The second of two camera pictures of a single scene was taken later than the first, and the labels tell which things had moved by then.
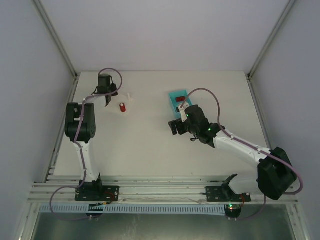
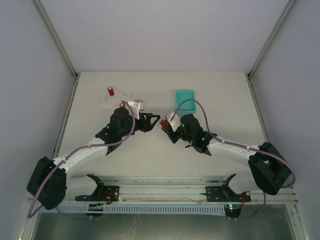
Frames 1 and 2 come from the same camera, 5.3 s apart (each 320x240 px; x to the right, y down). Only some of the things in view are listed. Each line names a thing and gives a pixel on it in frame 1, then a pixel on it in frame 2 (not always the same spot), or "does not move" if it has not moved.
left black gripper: (106, 92) → (146, 121)
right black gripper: (176, 126) → (172, 132)
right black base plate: (225, 194) does not move
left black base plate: (97, 193) does not move
